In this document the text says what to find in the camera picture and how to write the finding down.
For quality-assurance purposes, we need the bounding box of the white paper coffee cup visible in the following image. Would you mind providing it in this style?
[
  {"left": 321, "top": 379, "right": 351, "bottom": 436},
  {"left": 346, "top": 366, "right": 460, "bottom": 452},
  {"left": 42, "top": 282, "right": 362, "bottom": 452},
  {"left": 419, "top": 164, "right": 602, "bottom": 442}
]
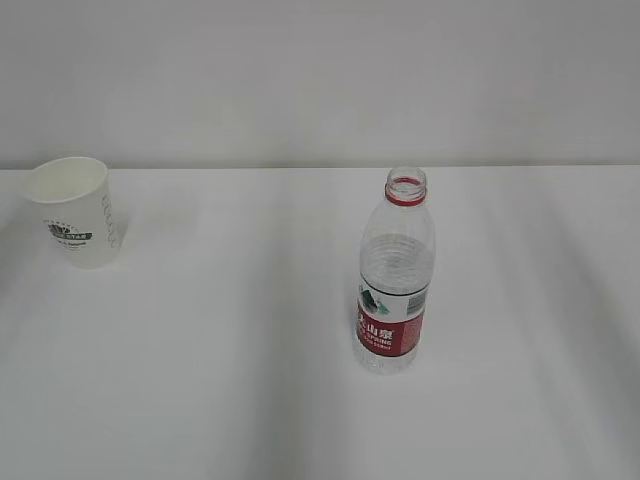
[{"left": 22, "top": 157, "right": 120, "bottom": 269}]

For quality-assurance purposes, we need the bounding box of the clear plastic water bottle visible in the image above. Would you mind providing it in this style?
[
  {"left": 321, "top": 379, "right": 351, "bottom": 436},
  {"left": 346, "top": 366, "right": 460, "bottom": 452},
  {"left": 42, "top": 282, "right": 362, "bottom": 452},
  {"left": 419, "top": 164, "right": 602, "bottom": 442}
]
[{"left": 354, "top": 167, "right": 436, "bottom": 375}]

